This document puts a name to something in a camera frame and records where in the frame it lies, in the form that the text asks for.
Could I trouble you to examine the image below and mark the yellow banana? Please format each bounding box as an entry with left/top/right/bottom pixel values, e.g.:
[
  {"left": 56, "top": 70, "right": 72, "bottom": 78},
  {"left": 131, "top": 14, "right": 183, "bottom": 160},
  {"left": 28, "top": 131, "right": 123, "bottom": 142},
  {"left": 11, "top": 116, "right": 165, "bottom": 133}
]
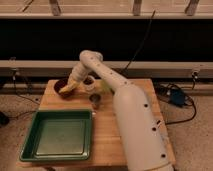
[{"left": 59, "top": 85, "right": 75, "bottom": 94}]

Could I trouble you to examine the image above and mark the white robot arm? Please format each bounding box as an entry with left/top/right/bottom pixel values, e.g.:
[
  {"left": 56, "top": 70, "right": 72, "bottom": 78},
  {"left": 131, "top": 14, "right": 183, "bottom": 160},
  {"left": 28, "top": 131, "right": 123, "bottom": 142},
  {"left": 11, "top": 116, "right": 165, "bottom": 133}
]
[{"left": 69, "top": 50, "right": 174, "bottom": 171}]

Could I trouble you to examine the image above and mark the white ceramic cup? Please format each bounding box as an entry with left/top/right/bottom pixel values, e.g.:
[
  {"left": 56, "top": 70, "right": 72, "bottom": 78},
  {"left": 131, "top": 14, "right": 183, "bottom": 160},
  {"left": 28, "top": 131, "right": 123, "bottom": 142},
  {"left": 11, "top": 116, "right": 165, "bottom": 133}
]
[{"left": 83, "top": 75, "right": 95, "bottom": 92}]

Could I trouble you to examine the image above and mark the small metal cup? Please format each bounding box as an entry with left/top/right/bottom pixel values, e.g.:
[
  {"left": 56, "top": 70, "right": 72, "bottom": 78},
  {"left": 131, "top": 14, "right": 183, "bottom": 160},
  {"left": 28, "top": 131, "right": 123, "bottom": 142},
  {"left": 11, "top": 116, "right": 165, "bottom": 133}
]
[{"left": 89, "top": 93, "right": 101, "bottom": 109}]

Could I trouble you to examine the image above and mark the dark brown bowl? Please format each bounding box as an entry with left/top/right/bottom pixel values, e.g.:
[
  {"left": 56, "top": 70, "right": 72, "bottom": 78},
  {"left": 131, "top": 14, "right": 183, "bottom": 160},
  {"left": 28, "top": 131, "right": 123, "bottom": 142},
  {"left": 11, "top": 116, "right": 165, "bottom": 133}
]
[{"left": 54, "top": 78, "right": 77, "bottom": 99}]

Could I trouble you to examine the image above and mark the green plastic tray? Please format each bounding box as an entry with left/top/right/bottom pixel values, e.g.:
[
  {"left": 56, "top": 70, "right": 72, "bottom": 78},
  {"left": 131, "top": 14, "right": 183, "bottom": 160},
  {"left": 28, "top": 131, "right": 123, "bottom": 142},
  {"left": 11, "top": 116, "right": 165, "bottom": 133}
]
[{"left": 20, "top": 110, "right": 93, "bottom": 162}]

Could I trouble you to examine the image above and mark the wooden table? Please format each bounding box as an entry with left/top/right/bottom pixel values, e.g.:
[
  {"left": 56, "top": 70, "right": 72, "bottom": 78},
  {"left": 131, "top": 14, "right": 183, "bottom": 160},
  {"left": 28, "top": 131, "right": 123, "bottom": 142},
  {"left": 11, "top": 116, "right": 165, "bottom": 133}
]
[{"left": 15, "top": 78, "right": 177, "bottom": 168}]

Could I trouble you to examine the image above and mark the blue power adapter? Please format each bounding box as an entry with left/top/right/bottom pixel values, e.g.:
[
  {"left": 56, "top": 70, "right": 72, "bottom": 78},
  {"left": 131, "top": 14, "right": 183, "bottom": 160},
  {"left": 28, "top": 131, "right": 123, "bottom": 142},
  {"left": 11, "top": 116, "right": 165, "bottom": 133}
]
[{"left": 169, "top": 90, "right": 186, "bottom": 107}]

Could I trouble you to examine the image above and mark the black power cable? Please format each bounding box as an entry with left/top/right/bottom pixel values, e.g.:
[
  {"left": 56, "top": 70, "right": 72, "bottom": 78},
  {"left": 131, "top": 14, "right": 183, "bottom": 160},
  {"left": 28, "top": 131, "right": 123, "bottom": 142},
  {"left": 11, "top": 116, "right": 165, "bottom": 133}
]
[{"left": 118, "top": 9, "right": 157, "bottom": 76}]

